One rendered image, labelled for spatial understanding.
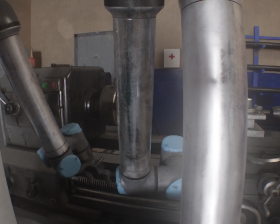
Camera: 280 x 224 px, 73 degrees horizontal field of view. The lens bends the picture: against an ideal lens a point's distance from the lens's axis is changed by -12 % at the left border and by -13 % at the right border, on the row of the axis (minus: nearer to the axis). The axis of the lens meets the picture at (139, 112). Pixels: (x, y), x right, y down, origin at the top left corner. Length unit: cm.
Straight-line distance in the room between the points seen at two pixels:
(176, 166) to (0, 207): 51
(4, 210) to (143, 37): 35
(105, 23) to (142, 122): 431
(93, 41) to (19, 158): 367
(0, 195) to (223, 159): 30
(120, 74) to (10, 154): 116
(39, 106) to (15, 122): 76
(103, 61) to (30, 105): 395
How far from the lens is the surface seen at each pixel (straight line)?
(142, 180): 62
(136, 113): 46
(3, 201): 28
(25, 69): 68
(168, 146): 71
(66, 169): 78
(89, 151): 98
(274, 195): 91
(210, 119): 32
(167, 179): 64
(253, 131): 98
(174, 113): 433
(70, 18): 518
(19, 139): 148
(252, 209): 96
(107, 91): 125
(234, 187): 35
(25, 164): 135
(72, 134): 91
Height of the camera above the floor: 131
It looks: 11 degrees down
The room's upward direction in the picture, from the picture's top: straight up
